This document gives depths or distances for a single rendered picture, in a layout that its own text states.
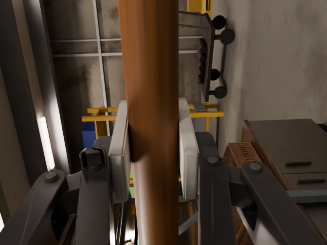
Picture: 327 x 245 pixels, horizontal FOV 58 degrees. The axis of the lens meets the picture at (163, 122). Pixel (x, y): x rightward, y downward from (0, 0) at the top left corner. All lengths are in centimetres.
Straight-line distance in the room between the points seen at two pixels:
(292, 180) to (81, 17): 634
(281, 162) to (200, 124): 360
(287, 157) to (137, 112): 167
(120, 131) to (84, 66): 732
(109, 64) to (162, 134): 721
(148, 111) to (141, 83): 2
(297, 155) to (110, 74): 605
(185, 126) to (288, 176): 151
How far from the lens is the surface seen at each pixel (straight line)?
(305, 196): 148
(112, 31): 722
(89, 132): 534
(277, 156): 180
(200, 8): 666
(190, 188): 15
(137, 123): 16
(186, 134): 16
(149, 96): 15
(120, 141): 15
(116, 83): 746
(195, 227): 202
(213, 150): 16
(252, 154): 187
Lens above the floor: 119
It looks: 2 degrees down
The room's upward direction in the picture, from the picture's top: 92 degrees counter-clockwise
